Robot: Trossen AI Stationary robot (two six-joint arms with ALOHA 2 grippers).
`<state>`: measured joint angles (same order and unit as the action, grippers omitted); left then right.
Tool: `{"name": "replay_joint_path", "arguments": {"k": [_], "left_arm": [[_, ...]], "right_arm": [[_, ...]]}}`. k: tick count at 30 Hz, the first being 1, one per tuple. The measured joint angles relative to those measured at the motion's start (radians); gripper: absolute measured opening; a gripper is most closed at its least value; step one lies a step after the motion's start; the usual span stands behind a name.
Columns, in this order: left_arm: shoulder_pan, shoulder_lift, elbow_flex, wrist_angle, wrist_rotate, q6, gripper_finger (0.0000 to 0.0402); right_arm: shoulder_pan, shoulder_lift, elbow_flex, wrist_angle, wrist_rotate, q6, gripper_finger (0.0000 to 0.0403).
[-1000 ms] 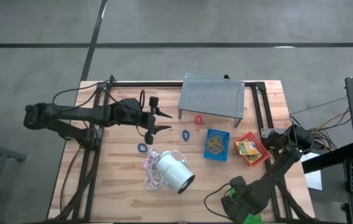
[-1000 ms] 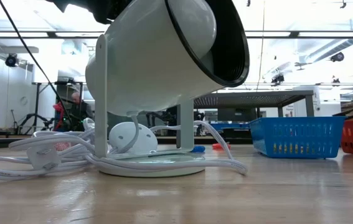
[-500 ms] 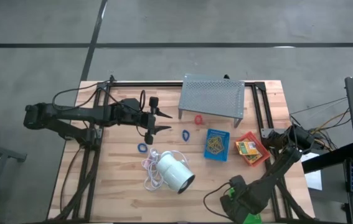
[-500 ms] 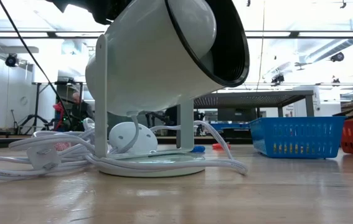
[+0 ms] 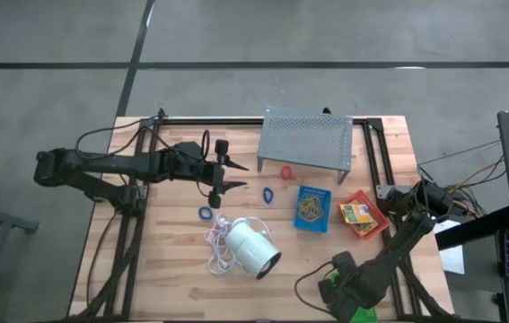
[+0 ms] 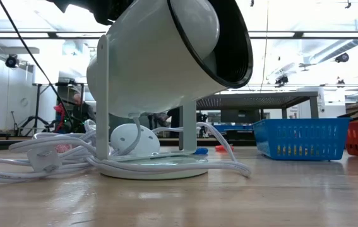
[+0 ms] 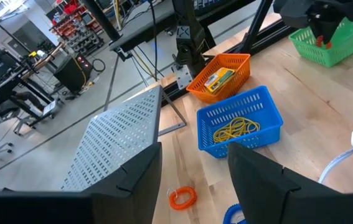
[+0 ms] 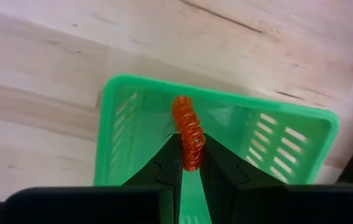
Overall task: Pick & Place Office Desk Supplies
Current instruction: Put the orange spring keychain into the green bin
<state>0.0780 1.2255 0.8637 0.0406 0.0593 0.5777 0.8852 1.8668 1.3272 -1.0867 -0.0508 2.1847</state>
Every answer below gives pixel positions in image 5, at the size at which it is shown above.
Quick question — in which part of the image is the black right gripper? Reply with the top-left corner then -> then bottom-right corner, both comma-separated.
317,250 -> 358,322

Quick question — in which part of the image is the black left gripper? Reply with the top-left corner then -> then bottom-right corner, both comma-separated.
185,138 -> 250,209

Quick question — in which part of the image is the green plastic basket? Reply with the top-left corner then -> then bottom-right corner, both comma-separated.
329,267 -> 380,323

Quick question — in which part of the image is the yellow and green card box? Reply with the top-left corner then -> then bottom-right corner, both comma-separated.
355,220 -> 380,238

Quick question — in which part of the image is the white spotlight lamp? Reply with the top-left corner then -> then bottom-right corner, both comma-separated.
223,217 -> 282,281

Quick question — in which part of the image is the grey perforated metal shelf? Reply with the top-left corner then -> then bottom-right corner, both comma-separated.
256,105 -> 355,185

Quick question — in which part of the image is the long yellow rubber band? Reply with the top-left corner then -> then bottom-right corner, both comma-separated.
298,196 -> 325,216

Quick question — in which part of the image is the blue plastic basket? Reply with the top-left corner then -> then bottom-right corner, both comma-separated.
293,185 -> 333,233

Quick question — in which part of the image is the orange plastic basket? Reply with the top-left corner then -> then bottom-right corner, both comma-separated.
338,188 -> 391,242

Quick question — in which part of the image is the black side desk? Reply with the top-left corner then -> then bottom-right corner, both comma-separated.
435,205 -> 509,252

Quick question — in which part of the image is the white paper sheet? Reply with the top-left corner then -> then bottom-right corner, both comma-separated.
431,217 -> 466,275

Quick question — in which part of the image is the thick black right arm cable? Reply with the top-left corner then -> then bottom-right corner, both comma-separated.
294,261 -> 334,315

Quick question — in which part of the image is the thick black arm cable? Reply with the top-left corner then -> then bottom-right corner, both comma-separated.
294,261 -> 334,315
75,117 -> 161,153

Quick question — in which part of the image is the white lamp power cord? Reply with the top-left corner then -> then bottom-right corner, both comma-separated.
203,213 -> 276,275

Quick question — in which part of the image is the black aluminium rig frame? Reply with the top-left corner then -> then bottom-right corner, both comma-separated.
69,107 -> 457,323

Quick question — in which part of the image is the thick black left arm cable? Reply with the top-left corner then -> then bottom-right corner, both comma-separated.
75,117 -> 161,153

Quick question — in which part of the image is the yellow cable bundle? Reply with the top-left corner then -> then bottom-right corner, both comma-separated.
449,161 -> 505,216

